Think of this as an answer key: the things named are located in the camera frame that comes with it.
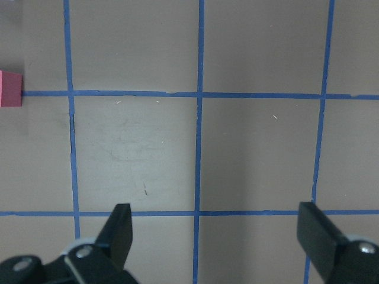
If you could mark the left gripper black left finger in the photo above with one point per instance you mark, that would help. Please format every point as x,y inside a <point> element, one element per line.
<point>103,260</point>

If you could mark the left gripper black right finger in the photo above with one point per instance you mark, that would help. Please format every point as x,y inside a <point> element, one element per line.
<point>337,257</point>

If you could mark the pink foam block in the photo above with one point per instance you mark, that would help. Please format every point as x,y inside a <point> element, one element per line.
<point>11,89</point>

